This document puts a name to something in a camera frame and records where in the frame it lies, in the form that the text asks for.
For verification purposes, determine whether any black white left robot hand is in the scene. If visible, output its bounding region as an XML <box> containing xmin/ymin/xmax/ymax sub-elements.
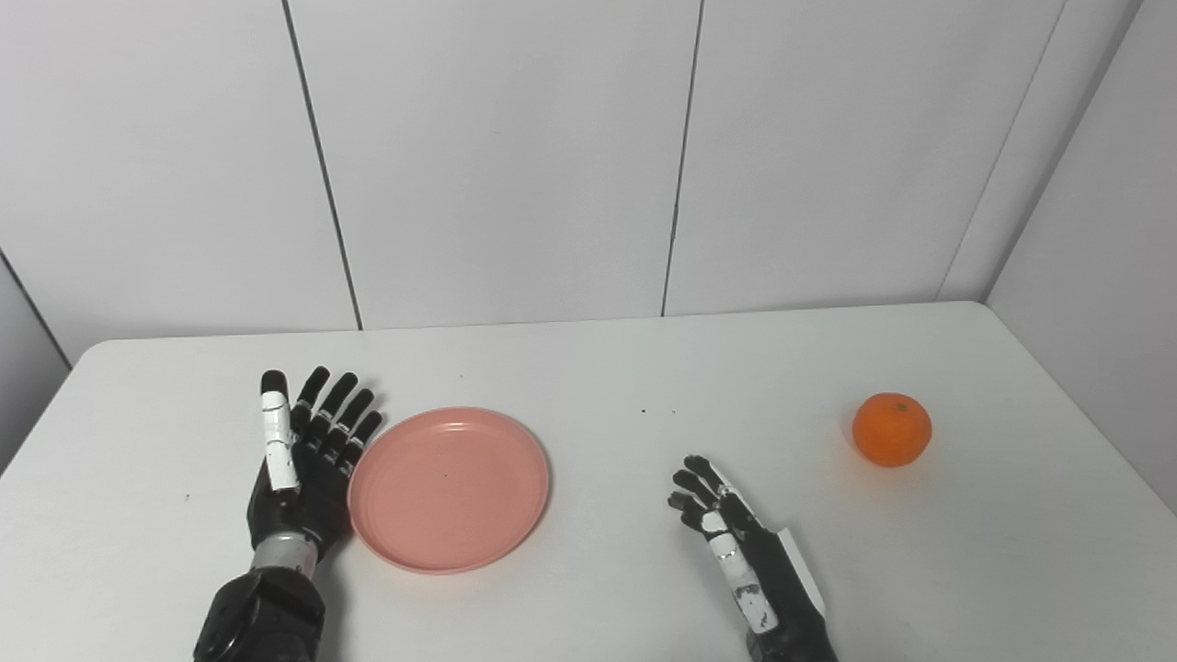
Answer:
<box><xmin>246</xmin><ymin>366</ymin><xmax>384</xmax><ymax>560</ymax></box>

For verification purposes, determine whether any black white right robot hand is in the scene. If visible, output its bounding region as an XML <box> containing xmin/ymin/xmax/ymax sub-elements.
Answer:
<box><xmin>668</xmin><ymin>454</ymin><xmax>840</xmax><ymax>662</ymax></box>

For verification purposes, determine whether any orange fruit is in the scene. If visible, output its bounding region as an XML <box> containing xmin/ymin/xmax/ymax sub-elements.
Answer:
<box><xmin>851</xmin><ymin>393</ymin><xmax>933</xmax><ymax>468</ymax></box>

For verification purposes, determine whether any pink round plate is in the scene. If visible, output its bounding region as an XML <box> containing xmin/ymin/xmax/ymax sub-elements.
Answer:
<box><xmin>348</xmin><ymin>407</ymin><xmax>552</xmax><ymax>576</ymax></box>

